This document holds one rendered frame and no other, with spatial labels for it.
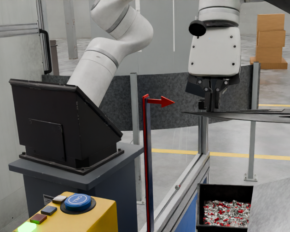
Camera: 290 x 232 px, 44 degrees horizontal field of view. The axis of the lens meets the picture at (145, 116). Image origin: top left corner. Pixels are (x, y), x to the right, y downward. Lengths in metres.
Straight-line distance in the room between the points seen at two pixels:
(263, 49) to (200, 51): 8.09
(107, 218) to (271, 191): 0.33
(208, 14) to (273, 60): 8.13
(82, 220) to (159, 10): 6.39
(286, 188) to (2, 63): 2.03
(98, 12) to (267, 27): 7.69
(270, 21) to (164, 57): 2.94
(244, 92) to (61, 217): 2.41
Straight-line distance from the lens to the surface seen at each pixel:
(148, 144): 0.76
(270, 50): 8.83
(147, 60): 6.95
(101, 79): 1.11
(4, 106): 2.48
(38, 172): 1.08
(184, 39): 6.77
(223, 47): 0.73
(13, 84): 1.13
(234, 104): 2.80
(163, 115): 2.55
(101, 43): 1.16
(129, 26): 1.23
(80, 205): 0.56
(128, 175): 1.16
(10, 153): 2.57
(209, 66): 0.73
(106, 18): 1.22
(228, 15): 0.74
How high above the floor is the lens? 1.35
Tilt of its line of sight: 16 degrees down
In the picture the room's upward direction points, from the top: 2 degrees counter-clockwise
